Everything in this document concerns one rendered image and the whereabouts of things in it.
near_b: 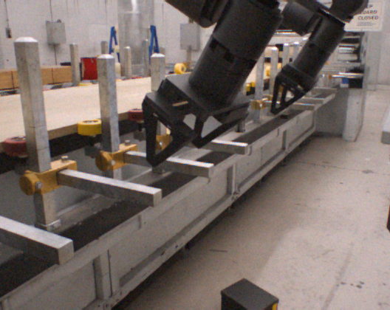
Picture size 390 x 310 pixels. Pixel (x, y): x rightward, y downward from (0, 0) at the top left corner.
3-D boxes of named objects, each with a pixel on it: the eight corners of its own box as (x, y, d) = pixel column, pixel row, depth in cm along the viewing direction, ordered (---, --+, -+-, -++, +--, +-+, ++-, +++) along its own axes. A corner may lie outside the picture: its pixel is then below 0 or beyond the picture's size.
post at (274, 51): (274, 125, 243) (278, 47, 229) (272, 127, 240) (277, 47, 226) (268, 125, 244) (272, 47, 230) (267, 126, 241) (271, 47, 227)
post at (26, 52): (59, 238, 95) (37, 37, 81) (48, 243, 92) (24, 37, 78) (49, 235, 97) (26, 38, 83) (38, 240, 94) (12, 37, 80)
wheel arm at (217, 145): (247, 155, 124) (248, 142, 122) (244, 158, 121) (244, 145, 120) (139, 139, 144) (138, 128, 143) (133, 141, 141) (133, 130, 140)
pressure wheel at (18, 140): (3, 184, 96) (-4, 139, 93) (21, 173, 104) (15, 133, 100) (32, 185, 95) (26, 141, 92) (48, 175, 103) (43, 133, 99)
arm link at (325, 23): (349, 25, 70) (351, 27, 75) (317, 7, 72) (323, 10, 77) (326, 58, 74) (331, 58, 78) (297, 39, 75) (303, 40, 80)
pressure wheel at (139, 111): (130, 142, 137) (128, 110, 133) (128, 137, 144) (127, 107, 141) (152, 141, 138) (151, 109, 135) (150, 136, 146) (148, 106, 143)
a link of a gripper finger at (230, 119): (156, 137, 49) (187, 76, 44) (187, 128, 55) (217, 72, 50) (193, 171, 47) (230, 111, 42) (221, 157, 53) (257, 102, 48)
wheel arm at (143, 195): (162, 205, 81) (162, 187, 80) (153, 211, 78) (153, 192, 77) (26, 173, 102) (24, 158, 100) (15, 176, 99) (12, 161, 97)
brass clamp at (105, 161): (139, 160, 118) (138, 145, 117) (110, 173, 107) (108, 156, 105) (123, 157, 121) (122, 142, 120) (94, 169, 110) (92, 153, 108)
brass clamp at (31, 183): (80, 180, 97) (77, 161, 95) (36, 198, 86) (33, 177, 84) (62, 176, 100) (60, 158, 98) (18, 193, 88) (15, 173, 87)
